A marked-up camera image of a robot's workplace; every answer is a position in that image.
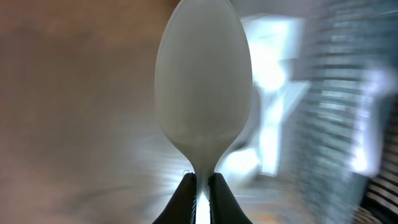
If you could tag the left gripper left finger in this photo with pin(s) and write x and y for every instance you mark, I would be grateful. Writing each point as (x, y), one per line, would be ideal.
(181, 207)

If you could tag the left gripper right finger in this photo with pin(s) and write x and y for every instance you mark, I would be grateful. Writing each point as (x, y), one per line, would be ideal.
(224, 209)

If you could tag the white plastic spoon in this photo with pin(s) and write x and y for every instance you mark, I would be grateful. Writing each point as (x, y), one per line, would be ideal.
(274, 43)
(202, 88)

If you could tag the black perforated plastic tray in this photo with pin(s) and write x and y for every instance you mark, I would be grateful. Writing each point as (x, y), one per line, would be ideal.
(379, 204)

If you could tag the white perforated plastic tray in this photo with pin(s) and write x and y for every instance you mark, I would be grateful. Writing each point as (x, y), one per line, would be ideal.
(331, 144)

